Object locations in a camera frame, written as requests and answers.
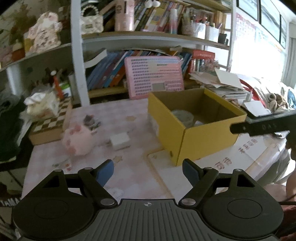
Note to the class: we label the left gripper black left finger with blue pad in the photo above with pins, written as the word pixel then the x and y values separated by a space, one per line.
pixel 93 180

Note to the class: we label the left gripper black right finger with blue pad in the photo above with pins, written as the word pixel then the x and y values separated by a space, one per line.
pixel 201 179

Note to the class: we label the clear packing tape roll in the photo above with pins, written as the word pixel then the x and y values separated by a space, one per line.
pixel 185 117

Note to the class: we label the small orange white box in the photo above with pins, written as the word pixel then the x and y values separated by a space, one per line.
pixel 65 164

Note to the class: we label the pink paw plush toy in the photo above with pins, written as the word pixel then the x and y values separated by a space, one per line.
pixel 78 140

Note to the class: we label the white square adapter block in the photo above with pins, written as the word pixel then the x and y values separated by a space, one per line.
pixel 120 141

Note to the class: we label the yellow cardboard box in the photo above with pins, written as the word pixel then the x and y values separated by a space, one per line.
pixel 215 114

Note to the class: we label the stack of papers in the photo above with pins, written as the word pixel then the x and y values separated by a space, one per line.
pixel 224 84

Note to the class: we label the wooden chess board box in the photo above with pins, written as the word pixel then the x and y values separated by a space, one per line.
pixel 52 129

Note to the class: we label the pile of dark clothes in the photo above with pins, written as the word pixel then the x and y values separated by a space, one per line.
pixel 16 147

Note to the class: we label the tissue pack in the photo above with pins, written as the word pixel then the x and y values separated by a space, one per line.
pixel 42 105

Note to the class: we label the orange glue bottle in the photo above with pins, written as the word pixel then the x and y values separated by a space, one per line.
pixel 57 85

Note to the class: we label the row of books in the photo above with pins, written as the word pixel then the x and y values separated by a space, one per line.
pixel 100 75

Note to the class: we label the pink perforated board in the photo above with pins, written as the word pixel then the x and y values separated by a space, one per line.
pixel 145 74

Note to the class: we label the white pen cups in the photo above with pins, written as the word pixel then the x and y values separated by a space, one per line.
pixel 203 31

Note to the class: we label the white bookshelf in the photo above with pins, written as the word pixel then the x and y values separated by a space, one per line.
pixel 17 76

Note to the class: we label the floral plush doll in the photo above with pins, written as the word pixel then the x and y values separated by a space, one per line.
pixel 44 33

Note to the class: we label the cream quilted handbag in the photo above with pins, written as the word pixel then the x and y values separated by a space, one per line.
pixel 91 24

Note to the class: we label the pink cylinder container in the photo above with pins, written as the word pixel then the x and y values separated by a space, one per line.
pixel 124 15

